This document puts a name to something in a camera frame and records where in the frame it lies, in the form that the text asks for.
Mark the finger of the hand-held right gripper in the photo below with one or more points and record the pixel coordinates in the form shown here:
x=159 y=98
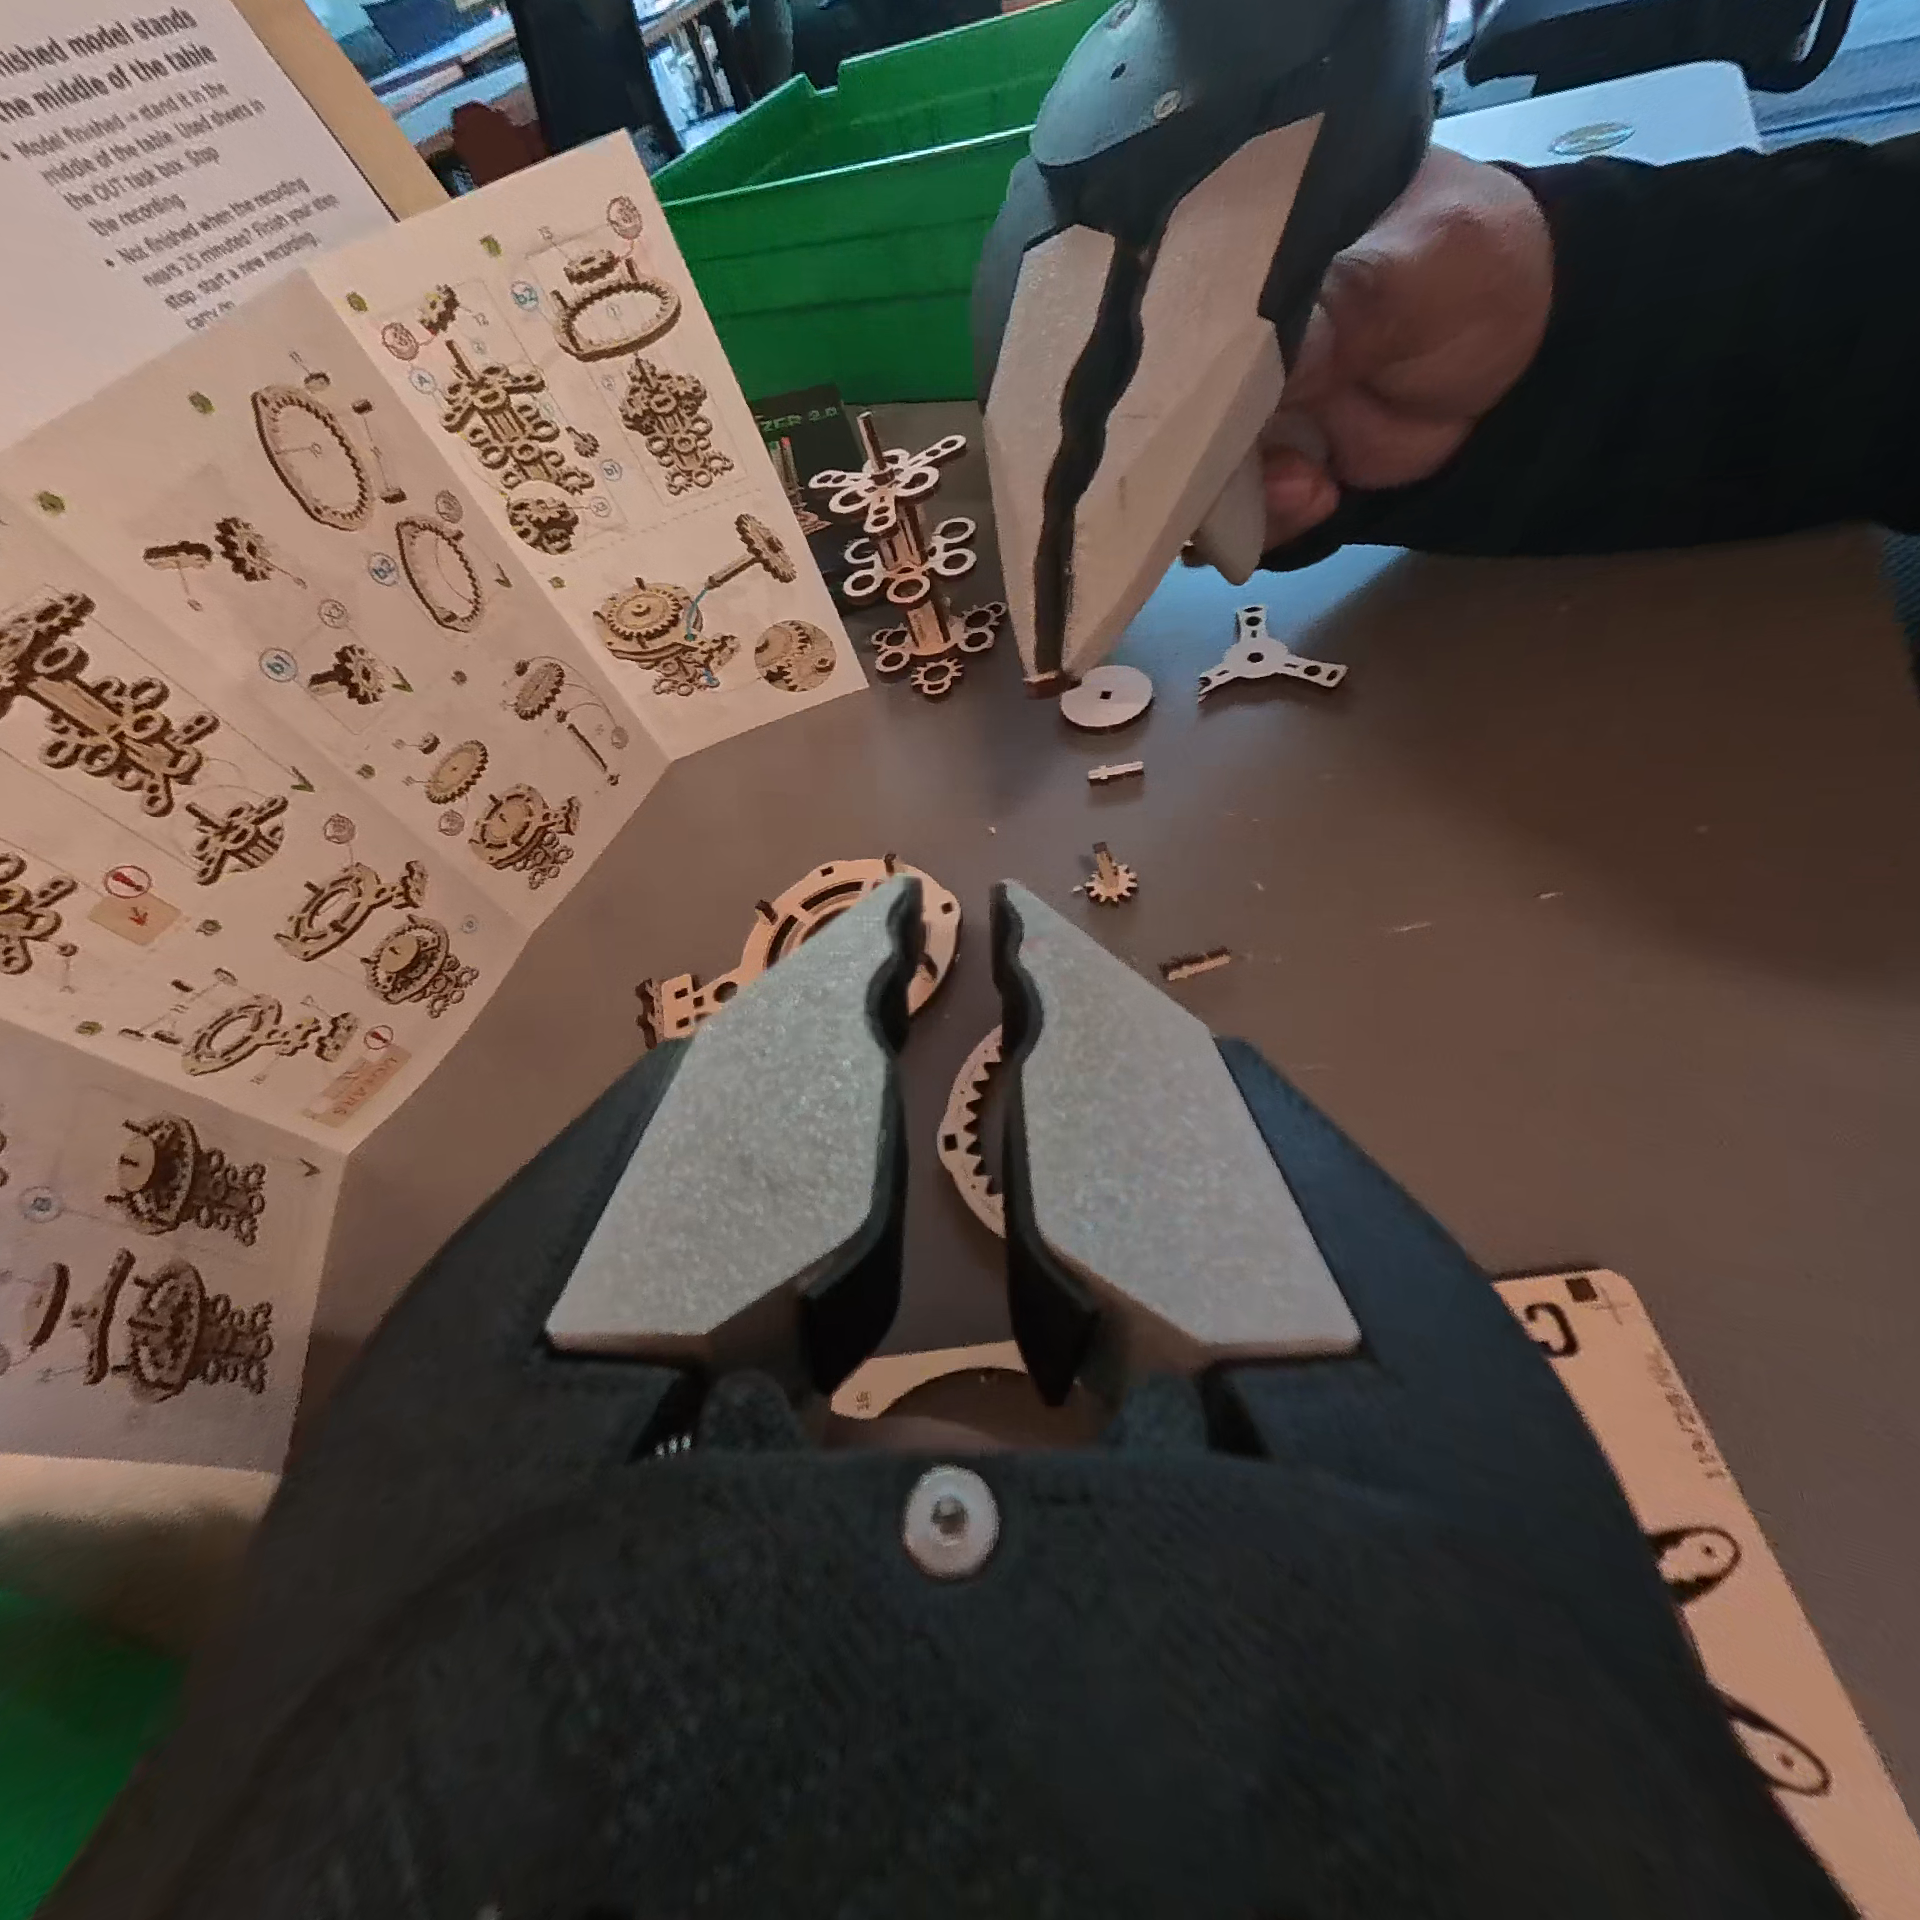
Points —
x=1184 y=375
x=1028 y=405

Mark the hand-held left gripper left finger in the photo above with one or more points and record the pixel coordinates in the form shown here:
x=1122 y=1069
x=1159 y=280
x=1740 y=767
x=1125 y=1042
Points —
x=734 y=1141

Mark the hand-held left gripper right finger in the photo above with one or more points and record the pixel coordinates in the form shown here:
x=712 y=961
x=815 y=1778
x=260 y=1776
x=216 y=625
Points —
x=1156 y=1171

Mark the person's right forearm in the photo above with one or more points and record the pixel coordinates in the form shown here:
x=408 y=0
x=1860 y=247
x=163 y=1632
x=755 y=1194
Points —
x=1724 y=345

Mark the assembled wooden tower model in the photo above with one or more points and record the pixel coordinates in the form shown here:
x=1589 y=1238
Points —
x=908 y=570

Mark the black model packaging box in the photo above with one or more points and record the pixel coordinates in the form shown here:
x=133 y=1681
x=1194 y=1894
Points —
x=792 y=450

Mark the laser-cut wooden parts sheet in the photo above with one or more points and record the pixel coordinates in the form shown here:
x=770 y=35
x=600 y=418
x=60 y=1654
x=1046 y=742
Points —
x=1621 y=1425

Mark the person's right hand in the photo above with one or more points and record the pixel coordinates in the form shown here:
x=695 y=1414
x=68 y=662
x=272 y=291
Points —
x=1426 y=317

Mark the short wooden stick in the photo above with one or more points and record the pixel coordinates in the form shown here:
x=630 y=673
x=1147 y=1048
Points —
x=1196 y=962

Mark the green plastic bin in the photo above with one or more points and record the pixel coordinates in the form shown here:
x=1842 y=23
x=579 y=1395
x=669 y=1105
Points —
x=77 y=1723
x=839 y=224

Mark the small wooden gear with peg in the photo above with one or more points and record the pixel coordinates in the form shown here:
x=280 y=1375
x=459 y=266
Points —
x=1110 y=882

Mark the three-armed wooden part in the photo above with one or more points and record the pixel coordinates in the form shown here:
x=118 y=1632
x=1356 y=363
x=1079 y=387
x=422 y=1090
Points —
x=1258 y=662

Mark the curved wooden sheet offcut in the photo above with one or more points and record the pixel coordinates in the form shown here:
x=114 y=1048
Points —
x=932 y=1373

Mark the round wooden disc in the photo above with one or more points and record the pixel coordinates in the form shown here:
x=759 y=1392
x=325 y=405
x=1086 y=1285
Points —
x=1108 y=699

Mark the silver laptop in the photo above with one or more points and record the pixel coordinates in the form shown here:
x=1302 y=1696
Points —
x=1589 y=106

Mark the black office chair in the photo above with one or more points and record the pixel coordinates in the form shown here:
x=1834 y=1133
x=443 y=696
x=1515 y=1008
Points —
x=1652 y=37

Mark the folded assembly instruction leaflet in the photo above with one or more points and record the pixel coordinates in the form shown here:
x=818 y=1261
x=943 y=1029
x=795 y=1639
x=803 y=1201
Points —
x=451 y=599

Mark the tan cardboard board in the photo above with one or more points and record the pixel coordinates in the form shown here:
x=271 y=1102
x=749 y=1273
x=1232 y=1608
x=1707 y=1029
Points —
x=341 y=89

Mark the white printed instruction sheet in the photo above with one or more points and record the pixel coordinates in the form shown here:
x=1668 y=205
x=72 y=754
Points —
x=149 y=166

